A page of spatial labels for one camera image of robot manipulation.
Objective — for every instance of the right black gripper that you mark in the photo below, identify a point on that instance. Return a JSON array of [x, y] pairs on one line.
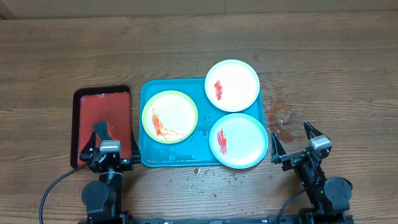
[[280, 155]]

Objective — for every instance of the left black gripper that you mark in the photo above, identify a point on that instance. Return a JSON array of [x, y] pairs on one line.
[[125, 163]]

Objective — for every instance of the light blue rimmed plate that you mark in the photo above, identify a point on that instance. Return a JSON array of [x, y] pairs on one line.
[[238, 141]]

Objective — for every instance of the green rimmed white plate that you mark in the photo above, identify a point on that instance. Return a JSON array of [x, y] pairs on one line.
[[169, 117]]

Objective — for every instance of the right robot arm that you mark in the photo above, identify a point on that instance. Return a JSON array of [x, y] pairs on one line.
[[329, 197]]

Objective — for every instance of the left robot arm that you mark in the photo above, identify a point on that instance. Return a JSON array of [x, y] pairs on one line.
[[103, 198]]

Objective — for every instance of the dark tray with red water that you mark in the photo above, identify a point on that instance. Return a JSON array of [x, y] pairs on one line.
[[109, 104]]

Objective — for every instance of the teal plastic tray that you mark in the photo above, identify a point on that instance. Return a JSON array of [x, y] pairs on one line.
[[194, 150]]

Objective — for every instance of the white plate with red stain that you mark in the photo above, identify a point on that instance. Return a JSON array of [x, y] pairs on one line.
[[232, 85]]

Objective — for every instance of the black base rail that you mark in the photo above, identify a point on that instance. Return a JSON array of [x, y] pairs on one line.
[[217, 220]]

